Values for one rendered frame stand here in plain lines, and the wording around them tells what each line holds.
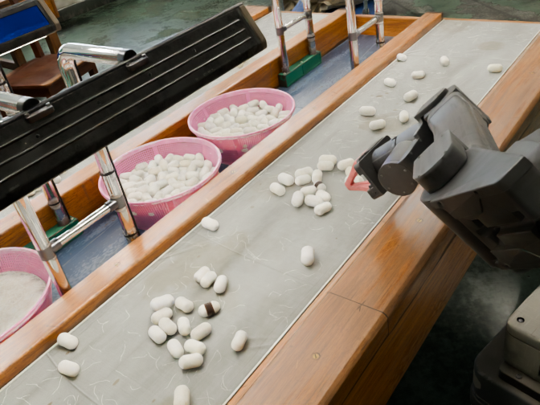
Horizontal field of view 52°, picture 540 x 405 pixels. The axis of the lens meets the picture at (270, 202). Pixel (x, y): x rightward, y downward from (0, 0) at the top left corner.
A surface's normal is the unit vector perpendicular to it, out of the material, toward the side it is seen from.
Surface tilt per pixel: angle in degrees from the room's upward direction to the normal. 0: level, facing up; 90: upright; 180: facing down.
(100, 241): 0
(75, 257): 0
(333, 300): 0
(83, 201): 90
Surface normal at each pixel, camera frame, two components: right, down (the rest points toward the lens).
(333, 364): -0.16, -0.81
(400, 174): -0.52, 0.61
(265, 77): 0.80, 0.23
